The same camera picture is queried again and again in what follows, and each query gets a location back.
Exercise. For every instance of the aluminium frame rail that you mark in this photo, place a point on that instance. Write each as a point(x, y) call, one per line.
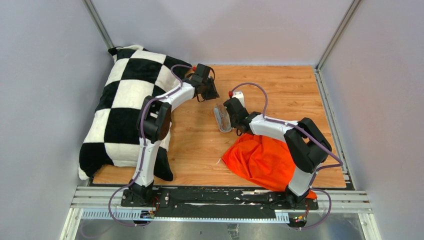
point(96, 214)

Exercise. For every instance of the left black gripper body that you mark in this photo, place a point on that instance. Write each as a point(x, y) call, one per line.
point(202, 96)

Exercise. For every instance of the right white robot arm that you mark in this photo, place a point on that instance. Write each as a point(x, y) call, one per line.
point(306, 144)

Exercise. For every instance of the pink glasses case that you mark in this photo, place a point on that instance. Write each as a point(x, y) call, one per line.
point(216, 116)

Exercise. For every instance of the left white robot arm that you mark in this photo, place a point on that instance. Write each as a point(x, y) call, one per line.
point(154, 124)

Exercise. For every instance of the black white checkered pillow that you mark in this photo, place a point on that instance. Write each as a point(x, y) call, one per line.
point(113, 137)

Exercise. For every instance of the orange cloth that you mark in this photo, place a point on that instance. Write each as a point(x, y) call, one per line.
point(262, 160)

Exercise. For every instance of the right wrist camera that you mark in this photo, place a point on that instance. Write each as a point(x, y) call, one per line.
point(240, 96)

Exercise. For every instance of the orange transparent sunglasses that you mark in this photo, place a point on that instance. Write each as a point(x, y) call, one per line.
point(223, 119)

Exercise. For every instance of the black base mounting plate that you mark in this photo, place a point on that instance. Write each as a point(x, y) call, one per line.
point(223, 203)

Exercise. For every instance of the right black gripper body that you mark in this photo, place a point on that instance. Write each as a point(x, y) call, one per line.
point(234, 123)

